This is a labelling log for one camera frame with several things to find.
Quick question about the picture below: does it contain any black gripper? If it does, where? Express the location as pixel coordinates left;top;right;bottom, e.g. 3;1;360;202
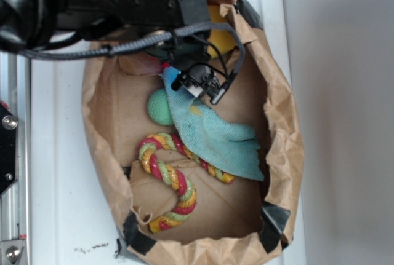
145;0;211;65

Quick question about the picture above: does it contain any red paper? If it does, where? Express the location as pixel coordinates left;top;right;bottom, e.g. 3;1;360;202
161;62;171;69

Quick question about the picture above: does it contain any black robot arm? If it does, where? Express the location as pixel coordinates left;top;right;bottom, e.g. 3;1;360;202
1;0;211;60

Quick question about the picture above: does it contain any yellow sponge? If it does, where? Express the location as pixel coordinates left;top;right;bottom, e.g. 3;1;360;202
207;5;236;58

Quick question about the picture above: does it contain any green ball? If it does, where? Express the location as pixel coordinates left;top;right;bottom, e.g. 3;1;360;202
147;89;174;126

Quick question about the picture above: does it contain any light blue cloth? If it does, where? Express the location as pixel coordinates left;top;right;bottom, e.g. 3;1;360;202
163;66;264;181

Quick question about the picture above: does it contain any brown paper bag box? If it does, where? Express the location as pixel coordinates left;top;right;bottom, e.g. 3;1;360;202
82;0;304;264

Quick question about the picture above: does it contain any grey braided cable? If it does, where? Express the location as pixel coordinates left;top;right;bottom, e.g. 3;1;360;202
18;20;246;81

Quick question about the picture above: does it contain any multicolour rope toy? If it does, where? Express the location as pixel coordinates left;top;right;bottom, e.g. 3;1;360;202
138;133;235;234

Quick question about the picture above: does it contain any aluminium rail frame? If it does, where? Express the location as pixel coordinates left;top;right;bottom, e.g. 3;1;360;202
1;53;31;264

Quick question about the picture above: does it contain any black metal bracket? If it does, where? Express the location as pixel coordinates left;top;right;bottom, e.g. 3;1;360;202
0;100;18;196

